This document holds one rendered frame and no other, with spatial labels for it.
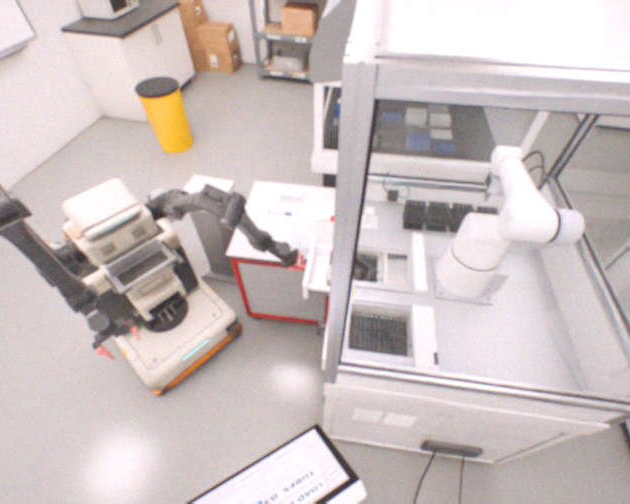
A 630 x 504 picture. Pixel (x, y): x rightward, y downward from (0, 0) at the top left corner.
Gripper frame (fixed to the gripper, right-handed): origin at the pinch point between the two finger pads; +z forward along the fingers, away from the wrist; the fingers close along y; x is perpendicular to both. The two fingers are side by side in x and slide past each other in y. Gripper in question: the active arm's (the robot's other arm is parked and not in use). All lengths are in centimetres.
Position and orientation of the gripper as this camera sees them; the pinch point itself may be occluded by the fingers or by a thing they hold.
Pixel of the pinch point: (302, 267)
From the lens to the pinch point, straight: 156.4
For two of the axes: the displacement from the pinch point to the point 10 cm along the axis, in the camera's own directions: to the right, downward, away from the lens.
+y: 6.9, -3.7, -6.2
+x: 1.5, -7.7, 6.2
